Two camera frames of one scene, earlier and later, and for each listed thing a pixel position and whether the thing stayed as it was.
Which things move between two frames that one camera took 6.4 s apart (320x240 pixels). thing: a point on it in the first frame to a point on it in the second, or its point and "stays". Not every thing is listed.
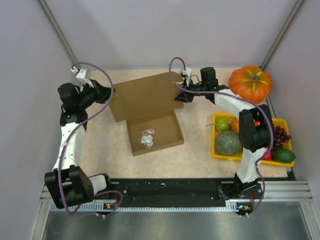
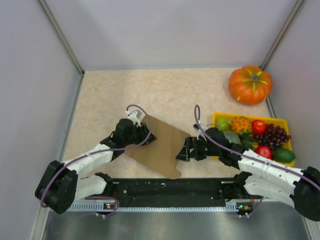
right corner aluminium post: x=282 y=33 stays
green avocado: x=283 y=155 stays
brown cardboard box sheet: x=147 y=105 to x=160 y=155
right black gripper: x=187 y=97 to x=185 y=154
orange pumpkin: x=250 y=84 stays
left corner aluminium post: x=71 y=56 stays
